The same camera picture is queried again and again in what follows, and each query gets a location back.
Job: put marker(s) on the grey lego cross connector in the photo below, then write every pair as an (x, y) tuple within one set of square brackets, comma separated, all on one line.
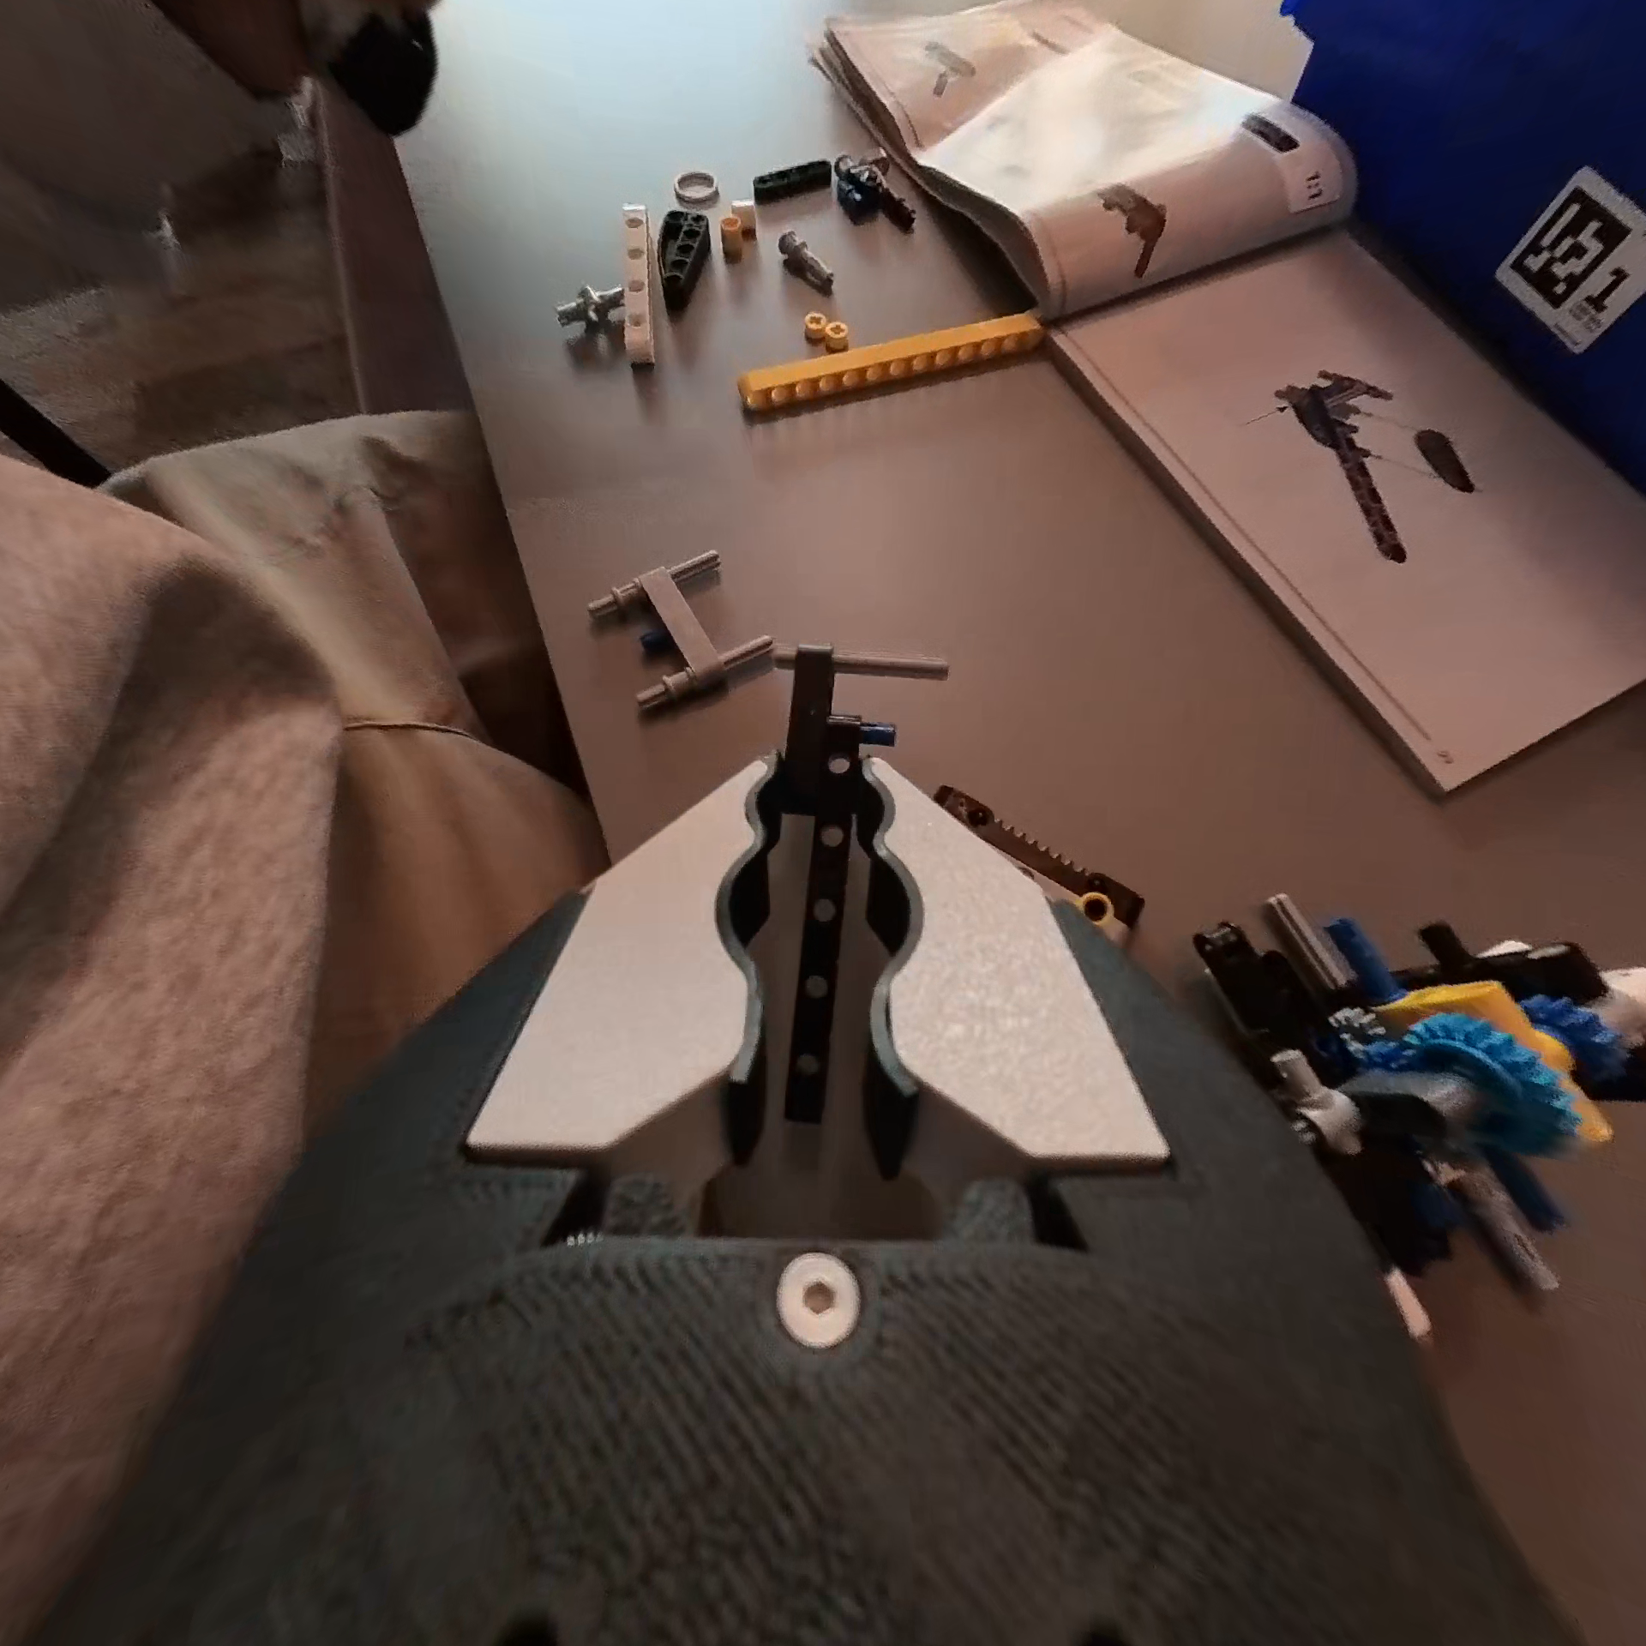
[(591, 309)]

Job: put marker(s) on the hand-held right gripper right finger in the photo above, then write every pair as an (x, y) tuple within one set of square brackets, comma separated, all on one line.
[(1015, 1016)]

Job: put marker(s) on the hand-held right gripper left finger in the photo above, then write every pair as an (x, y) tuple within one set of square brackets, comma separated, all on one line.
[(617, 1004)]

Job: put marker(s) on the person's grey clothing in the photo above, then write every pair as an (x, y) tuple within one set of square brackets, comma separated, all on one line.
[(193, 965)]

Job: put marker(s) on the grey lego axle frame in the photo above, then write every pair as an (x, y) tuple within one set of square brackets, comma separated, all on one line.
[(675, 623)]

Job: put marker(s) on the tan lego bush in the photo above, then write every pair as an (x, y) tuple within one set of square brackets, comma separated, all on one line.
[(732, 235)]

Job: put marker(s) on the yellow lego bushes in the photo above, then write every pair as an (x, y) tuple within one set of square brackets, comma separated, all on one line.
[(826, 331)]

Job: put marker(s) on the black curved lego piece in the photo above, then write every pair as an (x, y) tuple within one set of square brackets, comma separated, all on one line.
[(681, 258)]

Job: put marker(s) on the pile of coloured lego pieces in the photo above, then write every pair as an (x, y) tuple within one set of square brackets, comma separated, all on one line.
[(1427, 1067)]

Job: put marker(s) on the grey lego pin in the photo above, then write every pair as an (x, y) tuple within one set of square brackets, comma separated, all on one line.
[(802, 258)]

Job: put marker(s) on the open lego instruction booklet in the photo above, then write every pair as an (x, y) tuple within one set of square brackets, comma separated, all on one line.
[(1093, 141)]

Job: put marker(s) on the flat lego instruction booklet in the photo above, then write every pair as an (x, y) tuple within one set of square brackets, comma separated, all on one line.
[(1349, 514)]

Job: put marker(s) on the black lego beam with axle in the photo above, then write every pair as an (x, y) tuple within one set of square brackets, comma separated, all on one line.
[(818, 901)]

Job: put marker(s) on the black lego gear rack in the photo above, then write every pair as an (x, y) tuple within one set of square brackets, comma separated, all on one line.
[(1041, 856)]

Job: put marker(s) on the white lego beam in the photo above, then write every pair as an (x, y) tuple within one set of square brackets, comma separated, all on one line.
[(636, 290)]

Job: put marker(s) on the blue bin with square tag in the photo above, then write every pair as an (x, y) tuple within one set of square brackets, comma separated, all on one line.
[(1478, 167)]

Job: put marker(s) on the short black lego beam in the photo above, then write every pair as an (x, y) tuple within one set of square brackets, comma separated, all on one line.
[(793, 182)]

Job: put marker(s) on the long yellow lego beam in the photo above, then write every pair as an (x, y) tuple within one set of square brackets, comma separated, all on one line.
[(886, 368)]

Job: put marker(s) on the blue and black lego pins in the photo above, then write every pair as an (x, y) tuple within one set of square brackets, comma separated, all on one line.
[(875, 190)]

